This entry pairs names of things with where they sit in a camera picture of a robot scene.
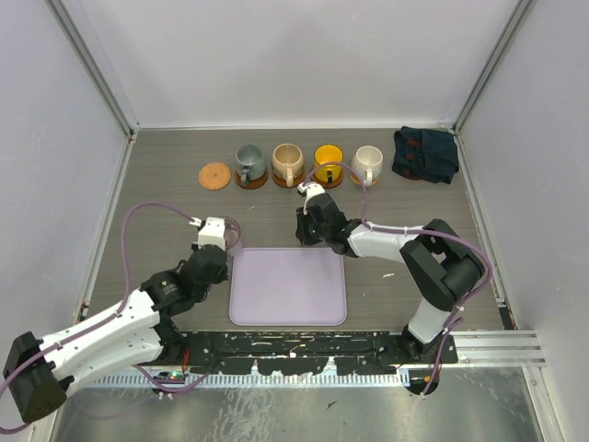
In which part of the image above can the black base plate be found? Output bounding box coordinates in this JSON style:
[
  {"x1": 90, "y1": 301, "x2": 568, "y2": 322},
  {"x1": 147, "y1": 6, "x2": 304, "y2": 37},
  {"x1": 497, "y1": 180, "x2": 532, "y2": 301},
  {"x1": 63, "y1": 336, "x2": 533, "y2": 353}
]
[{"x1": 140, "y1": 331, "x2": 458, "y2": 376}]

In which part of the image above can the brown wooden coaster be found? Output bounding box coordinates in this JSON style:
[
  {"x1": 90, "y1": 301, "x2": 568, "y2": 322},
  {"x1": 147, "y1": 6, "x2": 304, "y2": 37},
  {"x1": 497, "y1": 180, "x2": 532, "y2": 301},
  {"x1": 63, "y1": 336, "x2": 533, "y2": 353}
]
[
  {"x1": 271, "y1": 169, "x2": 306, "y2": 189},
  {"x1": 234, "y1": 171, "x2": 269, "y2": 190},
  {"x1": 311, "y1": 168, "x2": 344, "y2": 189}
]

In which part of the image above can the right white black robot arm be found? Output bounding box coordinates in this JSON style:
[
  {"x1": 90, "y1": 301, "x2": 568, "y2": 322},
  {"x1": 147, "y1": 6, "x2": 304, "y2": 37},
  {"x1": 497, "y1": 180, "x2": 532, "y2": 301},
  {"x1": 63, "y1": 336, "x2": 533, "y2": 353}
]
[{"x1": 295, "y1": 183, "x2": 491, "y2": 363}]

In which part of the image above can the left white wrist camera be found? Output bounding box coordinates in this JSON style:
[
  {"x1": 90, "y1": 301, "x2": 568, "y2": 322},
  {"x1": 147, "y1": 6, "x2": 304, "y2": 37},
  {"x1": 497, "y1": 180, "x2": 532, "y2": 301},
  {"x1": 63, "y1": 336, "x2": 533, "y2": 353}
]
[{"x1": 189, "y1": 216, "x2": 226, "y2": 251}]

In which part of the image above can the pink ceramic mug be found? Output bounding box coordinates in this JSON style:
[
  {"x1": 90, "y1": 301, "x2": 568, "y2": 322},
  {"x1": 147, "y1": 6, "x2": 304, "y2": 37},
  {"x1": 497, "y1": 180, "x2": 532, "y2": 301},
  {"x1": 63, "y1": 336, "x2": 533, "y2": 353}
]
[{"x1": 224, "y1": 216, "x2": 243, "y2": 257}]

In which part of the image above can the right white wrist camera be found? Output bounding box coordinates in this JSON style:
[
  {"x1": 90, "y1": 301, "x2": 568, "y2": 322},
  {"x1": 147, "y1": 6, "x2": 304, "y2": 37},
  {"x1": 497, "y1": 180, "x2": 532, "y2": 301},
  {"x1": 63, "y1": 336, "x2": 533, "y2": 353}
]
[{"x1": 297, "y1": 181, "x2": 325, "y2": 199}]

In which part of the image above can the lavender plastic tray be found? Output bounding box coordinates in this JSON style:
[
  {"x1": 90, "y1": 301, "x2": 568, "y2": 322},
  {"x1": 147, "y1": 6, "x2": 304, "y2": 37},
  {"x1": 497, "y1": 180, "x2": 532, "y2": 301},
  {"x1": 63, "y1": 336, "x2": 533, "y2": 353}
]
[{"x1": 229, "y1": 248, "x2": 347, "y2": 327}]

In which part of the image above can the grey ceramic mug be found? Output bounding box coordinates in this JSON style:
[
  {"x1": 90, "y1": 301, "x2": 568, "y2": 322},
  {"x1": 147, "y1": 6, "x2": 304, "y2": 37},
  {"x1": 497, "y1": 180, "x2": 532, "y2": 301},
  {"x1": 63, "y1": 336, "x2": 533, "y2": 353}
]
[{"x1": 236, "y1": 145, "x2": 267, "y2": 185}]

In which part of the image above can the aluminium frame rail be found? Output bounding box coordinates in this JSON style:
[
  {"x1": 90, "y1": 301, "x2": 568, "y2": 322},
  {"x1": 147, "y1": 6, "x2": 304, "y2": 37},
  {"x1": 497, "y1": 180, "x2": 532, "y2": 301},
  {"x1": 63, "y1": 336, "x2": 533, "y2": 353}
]
[{"x1": 42, "y1": 329, "x2": 548, "y2": 372}]

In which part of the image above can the dark blue folded cloth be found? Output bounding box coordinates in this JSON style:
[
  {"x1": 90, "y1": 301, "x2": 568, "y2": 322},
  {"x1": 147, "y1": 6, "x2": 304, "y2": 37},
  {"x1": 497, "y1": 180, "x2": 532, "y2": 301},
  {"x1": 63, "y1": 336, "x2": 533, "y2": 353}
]
[{"x1": 391, "y1": 126, "x2": 459, "y2": 184}]

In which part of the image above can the white slotted cable duct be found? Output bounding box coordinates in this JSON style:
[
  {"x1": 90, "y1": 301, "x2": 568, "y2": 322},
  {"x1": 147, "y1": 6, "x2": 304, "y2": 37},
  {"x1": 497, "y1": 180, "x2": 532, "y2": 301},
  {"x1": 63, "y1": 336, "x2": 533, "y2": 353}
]
[{"x1": 88, "y1": 369, "x2": 410, "y2": 389}]

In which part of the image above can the white speckled ceramic mug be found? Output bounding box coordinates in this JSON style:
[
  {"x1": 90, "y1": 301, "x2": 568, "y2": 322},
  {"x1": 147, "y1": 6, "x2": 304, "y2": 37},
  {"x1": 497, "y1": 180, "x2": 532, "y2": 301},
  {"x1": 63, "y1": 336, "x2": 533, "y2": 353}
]
[{"x1": 351, "y1": 145, "x2": 384, "y2": 183}]

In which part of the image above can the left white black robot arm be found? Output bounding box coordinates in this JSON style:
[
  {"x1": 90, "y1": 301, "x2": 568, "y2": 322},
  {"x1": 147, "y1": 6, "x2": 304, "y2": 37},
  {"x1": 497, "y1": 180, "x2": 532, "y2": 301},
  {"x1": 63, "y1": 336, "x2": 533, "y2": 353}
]
[{"x1": 1, "y1": 245, "x2": 228, "y2": 425}]

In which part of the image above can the woven rattan coaster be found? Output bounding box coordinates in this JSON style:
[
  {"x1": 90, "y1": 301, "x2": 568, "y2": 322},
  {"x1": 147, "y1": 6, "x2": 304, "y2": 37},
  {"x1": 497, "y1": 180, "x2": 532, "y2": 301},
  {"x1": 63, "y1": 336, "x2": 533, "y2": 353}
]
[
  {"x1": 350, "y1": 172, "x2": 379, "y2": 188},
  {"x1": 198, "y1": 162, "x2": 231, "y2": 191}
]

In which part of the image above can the beige ceramic mug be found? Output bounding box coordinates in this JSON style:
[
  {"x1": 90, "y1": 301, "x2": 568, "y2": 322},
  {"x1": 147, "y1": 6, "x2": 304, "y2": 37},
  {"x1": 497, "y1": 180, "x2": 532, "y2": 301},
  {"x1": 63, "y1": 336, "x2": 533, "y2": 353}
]
[{"x1": 271, "y1": 144, "x2": 305, "y2": 185}]

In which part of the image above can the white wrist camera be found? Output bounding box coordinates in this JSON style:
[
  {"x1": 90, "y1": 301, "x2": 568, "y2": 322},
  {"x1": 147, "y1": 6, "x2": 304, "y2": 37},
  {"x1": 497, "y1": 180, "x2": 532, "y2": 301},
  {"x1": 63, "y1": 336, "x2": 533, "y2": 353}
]
[
  {"x1": 189, "y1": 216, "x2": 226, "y2": 251},
  {"x1": 297, "y1": 181, "x2": 325, "y2": 199}
]

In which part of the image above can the yellow glass cup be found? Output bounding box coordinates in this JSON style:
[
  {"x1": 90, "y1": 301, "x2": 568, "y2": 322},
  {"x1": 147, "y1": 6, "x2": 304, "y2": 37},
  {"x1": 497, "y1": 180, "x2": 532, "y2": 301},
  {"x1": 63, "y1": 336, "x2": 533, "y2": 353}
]
[{"x1": 314, "y1": 145, "x2": 344, "y2": 172}]

